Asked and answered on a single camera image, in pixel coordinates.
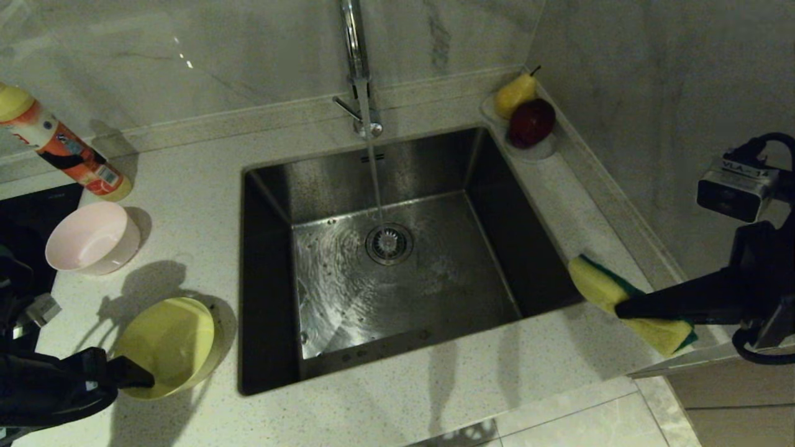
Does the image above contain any yellow plastic bowl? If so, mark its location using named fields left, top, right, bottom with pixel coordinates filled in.
left=114, top=297, right=219, bottom=399

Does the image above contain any green and yellow sponge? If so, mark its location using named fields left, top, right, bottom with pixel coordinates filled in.
left=568, top=255, right=698, bottom=358

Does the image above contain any pink plastic bowl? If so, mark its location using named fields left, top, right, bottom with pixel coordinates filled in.
left=45, top=202, right=141, bottom=276

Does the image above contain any yellow-capped dish soap bottle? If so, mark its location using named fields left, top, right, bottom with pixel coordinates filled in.
left=0, top=84, right=133, bottom=203

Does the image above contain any chrome faucet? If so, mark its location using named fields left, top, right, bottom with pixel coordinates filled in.
left=332, top=0, right=383, bottom=138

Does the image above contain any stainless steel sink basin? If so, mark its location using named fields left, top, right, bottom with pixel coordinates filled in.
left=238, top=127, right=586, bottom=396

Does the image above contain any round metal sink drain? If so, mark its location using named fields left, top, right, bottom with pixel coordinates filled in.
left=365, top=223, right=414, bottom=266

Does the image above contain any beige cabinet front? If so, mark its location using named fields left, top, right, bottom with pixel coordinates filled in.
left=624, top=348, right=795, bottom=447

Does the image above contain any black induction cooktop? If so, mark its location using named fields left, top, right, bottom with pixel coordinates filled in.
left=0, top=183, right=83, bottom=292

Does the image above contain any small white fruit dish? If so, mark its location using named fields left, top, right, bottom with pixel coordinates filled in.
left=481, top=93, right=558, bottom=163

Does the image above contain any dark red apple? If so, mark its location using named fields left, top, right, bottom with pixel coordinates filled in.
left=507, top=99, right=557, bottom=150

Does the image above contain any yellow pear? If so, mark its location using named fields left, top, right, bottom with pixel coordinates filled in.
left=494, top=66, right=541, bottom=120

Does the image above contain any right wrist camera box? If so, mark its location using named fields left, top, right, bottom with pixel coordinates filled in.
left=697, top=158, right=780, bottom=223

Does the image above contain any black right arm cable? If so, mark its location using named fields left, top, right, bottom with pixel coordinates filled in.
left=724, top=132, right=795, bottom=365

